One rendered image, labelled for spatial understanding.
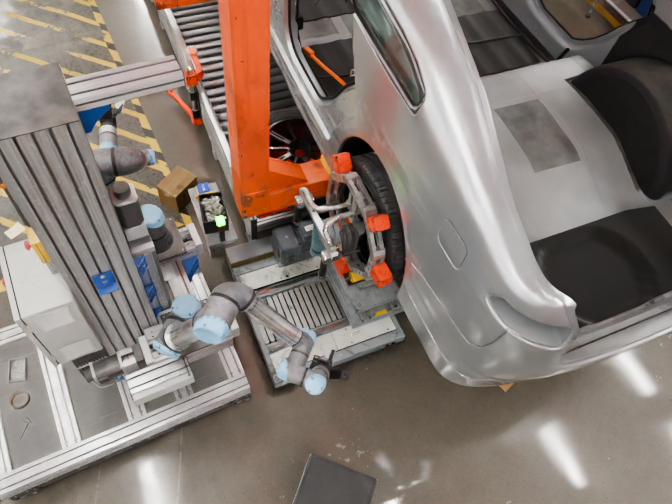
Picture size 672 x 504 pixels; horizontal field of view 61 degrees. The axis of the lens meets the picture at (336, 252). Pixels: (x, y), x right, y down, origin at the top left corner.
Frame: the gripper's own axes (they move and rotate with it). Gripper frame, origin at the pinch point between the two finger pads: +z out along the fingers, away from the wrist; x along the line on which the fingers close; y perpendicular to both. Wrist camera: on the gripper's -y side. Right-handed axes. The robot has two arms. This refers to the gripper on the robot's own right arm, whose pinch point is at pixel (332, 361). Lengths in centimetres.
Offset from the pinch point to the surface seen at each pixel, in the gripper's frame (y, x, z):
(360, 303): -3, -10, 90
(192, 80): 145, -117, 136
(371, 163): 7, -88, 32
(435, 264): -31, -53, -8
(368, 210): 2, -67, 20
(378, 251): -7, -49, 25
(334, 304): 13, -2, 104
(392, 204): -8, -72, 21
